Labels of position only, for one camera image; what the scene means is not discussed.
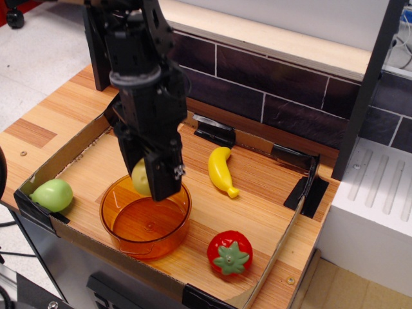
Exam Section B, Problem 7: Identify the white toy sink drainer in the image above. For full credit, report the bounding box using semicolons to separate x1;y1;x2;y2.
317;138;411;296

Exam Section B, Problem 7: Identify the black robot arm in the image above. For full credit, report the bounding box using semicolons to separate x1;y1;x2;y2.
84;1;187;201

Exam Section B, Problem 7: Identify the black cable on floor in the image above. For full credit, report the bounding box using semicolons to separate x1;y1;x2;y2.
0;220;36;258

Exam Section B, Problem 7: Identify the black vertical post left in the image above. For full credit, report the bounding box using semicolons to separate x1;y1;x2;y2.
82;1;113;91

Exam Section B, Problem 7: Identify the black vertical post right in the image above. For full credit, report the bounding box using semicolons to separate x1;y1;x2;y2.
332;0;407;181

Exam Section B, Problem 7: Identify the yellow toy potato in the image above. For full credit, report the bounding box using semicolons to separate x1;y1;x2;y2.
131;158;151;196

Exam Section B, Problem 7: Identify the black caster wheel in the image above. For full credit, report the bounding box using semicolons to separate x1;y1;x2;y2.
6;8;24;29

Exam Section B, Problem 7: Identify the cardboard fence with black tape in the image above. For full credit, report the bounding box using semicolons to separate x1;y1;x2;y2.
15;113;337;308

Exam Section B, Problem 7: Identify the red toy strawberry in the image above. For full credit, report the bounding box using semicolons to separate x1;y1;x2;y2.
207;230;254;276

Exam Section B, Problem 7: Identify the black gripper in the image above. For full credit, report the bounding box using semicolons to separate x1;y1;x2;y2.
109;69;187;201

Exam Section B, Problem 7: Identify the black vertical post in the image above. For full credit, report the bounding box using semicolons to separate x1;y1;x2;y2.
332;0;407;181
82;1;113;91

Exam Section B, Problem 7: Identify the orange transparent plastic pot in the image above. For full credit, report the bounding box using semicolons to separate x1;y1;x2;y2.
100;176;192;260

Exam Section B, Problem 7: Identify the yellow toy banana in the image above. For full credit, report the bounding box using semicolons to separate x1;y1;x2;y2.
208;147;239;198

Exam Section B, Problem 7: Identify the green toy pear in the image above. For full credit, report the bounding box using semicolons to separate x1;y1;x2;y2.
29;179;73;212

